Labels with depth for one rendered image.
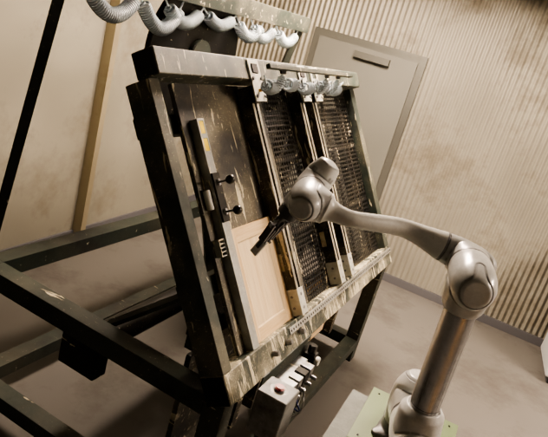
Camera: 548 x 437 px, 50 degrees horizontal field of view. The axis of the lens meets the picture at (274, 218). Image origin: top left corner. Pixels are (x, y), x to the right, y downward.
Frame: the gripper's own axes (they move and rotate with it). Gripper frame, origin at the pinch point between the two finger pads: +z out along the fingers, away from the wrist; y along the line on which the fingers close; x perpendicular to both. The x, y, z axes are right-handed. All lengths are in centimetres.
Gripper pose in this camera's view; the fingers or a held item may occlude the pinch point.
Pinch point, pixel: (258, 246)
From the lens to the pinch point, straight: 209.0
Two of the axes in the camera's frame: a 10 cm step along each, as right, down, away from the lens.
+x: 6.5, 7.2, -2.6
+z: -5.8, 6.8, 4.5
